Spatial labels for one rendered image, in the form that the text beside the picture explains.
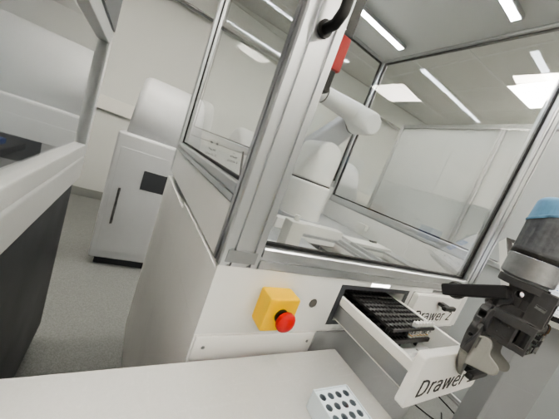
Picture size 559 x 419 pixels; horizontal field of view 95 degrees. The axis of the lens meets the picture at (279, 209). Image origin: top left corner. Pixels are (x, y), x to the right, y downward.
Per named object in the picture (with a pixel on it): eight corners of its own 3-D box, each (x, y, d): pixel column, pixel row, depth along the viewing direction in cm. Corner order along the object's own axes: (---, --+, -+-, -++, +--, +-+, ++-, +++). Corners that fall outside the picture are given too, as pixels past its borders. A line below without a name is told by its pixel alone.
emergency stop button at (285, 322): (292, 334, 49) (300, 317, 48) (274, 335, 47) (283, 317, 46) (285, 323, 51) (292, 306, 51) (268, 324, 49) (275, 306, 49)
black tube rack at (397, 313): (423, 349, 66) (435, 327, 64) (381, 355, 56) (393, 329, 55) (361, 298, 84) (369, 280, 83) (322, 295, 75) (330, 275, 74)
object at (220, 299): (453, 325, 101) (470, 293, 98) (194, 334, 47) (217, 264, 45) (316, 232, 180) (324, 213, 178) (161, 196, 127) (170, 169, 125)
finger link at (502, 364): (494, 392, 48) (515, 352, 46) (461, 366, 53) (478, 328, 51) (502, 388, 49) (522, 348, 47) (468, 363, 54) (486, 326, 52)
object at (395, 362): (463, 375, 61) (475, 353, 60) (401, 391, 48) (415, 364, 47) (349, 283, 95) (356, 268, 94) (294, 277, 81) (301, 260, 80)
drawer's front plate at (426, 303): (448, 324, 94) (462, 298, 92) (403, 326, 79) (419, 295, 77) (444, 321, 96) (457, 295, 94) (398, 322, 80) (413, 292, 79)
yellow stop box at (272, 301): (290, 332, 52) (304, 302, 51) (259, 334, 48) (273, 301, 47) (279, 316, 56) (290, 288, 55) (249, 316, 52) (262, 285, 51)
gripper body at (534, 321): (519, 361, 42) (556, 296, 40) (464, 325, 49) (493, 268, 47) (534, 357, 46) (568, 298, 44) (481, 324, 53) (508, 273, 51)
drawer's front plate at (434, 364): (472, 386, 61) (493, 347, 59) (400, 409, 45) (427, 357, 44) (463, 380, 62) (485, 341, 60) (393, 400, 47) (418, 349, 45)
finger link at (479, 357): (480, 396, 44) (508, 351, 44) (446, 367, 49) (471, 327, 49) (487, 395, 46) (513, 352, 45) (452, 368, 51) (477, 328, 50)
